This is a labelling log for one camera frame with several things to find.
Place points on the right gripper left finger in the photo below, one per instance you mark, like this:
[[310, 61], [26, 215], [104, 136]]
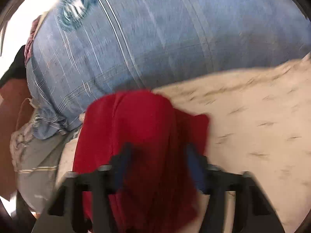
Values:
[[81, 202]]

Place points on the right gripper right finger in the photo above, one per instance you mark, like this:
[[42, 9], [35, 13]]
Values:
[[253, 210]]

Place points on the red cloth garment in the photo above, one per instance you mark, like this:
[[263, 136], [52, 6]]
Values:
[[157, 194]]

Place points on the grey bed sheet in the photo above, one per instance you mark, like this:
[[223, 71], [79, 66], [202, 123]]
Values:
[[36, 163]]

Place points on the beige leaf-print pillow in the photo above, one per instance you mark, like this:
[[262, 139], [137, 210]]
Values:
[[259, 121]]

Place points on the blue plaid blanket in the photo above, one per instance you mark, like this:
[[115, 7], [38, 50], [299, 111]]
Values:
[[85, 49]]

